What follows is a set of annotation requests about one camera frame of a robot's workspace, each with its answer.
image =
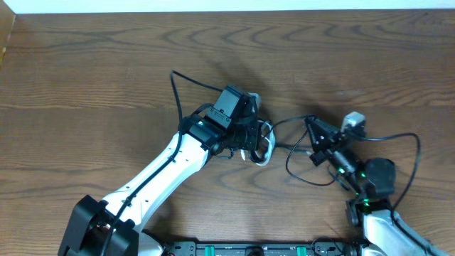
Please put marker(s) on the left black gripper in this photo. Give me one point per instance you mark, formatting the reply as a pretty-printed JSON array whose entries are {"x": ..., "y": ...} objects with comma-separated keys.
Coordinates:
[{"x": 254, "y": 144}]

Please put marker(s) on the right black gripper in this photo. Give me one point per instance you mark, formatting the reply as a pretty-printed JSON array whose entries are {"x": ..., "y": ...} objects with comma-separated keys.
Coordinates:
[{"x": 319, "y": 142}]

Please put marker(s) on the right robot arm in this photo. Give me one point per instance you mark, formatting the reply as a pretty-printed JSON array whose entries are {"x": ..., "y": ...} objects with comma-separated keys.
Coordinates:
[{"x": 373, "y": 181}]

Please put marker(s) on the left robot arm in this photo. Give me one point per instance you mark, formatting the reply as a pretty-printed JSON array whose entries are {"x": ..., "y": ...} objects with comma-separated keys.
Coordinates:
[{"x": 114, "y": 225}]

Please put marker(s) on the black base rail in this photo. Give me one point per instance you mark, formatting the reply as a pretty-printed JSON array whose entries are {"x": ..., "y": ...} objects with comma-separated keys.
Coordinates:
[{"x": 324, "y": 247}]

